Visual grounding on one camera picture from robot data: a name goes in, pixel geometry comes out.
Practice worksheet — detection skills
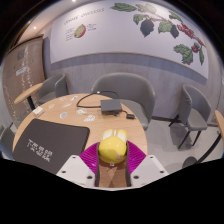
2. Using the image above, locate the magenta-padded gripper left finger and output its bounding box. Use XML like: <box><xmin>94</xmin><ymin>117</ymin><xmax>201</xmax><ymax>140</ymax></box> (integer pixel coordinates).
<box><xmin>55</xmin><ymin>142</ymin><xmax>102</xmax><ymax>188</ymax></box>

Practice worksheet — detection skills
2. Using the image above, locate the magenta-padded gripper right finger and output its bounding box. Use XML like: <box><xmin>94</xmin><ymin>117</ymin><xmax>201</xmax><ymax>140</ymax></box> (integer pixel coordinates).
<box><xmin>124</xmin><ymin>141</ymin><xmax>170</xmax><ymax>188</ymax></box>

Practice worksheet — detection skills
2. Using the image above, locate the black mouse pad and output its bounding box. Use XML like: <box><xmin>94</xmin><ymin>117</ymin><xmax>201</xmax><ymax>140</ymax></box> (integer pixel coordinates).
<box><xmin>12</xmin><ymin>118</ymin><xmax>91</xmax><ymax>175</ymax></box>

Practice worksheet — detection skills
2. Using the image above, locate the small white box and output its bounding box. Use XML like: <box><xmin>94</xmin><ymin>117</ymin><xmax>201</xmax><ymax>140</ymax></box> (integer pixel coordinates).
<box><xmin>32</xmin><ymin>106</ymin><xmax>45</xmax><ymax>117</ymax></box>

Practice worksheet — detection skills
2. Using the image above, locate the flat black box device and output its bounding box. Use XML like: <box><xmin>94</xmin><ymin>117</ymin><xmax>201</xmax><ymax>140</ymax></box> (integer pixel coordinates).
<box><xmin>100</xmin><ymin>98</ymin><xmax>123</xmax><ymax>115</ymax></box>

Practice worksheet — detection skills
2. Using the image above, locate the grey chair with black legs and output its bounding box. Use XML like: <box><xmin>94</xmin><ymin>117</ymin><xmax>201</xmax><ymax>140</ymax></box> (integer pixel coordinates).
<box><xmin>35</xmin><ymin>73</ymin><xmax>70</xmax><ymax>106</ymax></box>
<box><xmin>168</xmin><ymin>83</ymin><xmax>213</xmax><ymax>150</ymax></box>
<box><xmin>0</xmin><ymin>124</ymin><xmax>16</xmax><ymax>160</ymax></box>

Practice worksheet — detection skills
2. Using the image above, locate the wide grey armchair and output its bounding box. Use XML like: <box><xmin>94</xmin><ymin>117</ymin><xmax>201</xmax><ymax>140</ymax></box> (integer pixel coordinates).
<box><xmin>91</xmin><ymin>72</ymin><xmax>156</xmax><ymax>132</ymax></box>

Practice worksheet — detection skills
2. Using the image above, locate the black cable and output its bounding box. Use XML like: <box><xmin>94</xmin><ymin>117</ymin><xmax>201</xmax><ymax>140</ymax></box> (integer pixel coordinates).
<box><xmin>76</xmin><ymin>90</ymin><xmax>128</xmax><ymax>117</ymax></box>

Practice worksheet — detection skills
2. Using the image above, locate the brown perforated wall panel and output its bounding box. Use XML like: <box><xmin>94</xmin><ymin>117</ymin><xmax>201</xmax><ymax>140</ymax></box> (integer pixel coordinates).
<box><xmin>2</xmin><ymin>36</ymin><xmax>46</xmax><ymax>129</ymax></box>

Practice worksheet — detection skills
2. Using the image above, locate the white botanical wall mural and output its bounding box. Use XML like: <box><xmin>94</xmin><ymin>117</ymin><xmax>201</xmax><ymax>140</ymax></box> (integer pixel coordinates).
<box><xmin>49</xmin><ymin>1</ymin><xmax>210</xmax><ymax>79</ymax></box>

